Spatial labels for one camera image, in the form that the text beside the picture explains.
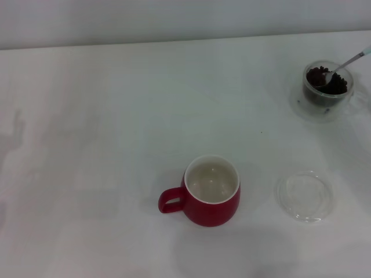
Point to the red ceramic mug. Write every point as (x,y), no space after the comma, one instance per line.
(214,211)

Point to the glass cup of coffee beans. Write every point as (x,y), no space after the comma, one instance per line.
(313,117)

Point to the clear glass cup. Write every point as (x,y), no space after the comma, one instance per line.
(310,97)

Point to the pile of coffee beans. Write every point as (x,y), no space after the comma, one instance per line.
(339,85)

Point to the small clear glass dish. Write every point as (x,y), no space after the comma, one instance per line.
(307,199)

